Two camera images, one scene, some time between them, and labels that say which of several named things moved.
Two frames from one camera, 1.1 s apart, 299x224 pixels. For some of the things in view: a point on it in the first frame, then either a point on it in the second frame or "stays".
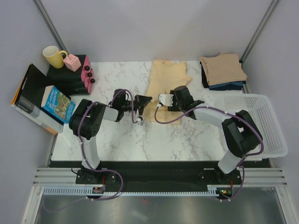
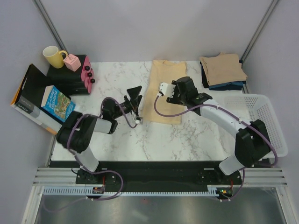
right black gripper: [174, 108] -> [173, 100]
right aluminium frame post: [268, 12] stays
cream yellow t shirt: [165, 76] stays
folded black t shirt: [204, 81] stays
